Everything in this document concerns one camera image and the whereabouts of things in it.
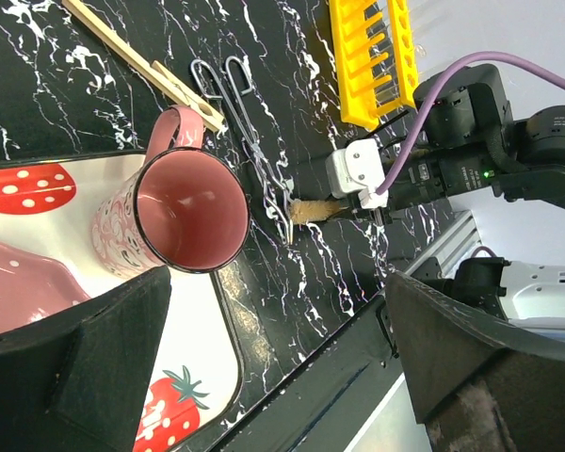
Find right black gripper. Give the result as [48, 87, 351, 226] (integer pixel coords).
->
[352, 154, 492, 221]

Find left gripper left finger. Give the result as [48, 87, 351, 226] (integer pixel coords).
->
[0, 266, 171, 451]

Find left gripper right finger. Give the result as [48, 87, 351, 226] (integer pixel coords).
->
[385, 272, 565, 423]

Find pink dotted plate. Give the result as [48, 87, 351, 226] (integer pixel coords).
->
[0, 242, 90, 334]

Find yellow test tube rack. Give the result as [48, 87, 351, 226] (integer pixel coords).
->
[329, 0, 419, 130]

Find test tube brush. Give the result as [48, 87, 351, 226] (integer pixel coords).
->
[288, 200, 349, 226]

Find metal crucible tongs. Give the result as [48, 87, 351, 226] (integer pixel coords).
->
[189, 56, 294, 245]

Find strawberry pattern tray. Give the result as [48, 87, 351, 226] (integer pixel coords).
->
[0, 153, 241, 451]

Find pink enamel mug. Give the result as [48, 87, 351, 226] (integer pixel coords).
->
[90, 105, 250, 278]

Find wooden test tube clamp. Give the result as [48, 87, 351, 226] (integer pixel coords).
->
[62, 1, 224, 132]

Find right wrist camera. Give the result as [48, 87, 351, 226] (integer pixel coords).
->
[325, 138, 389, 210]

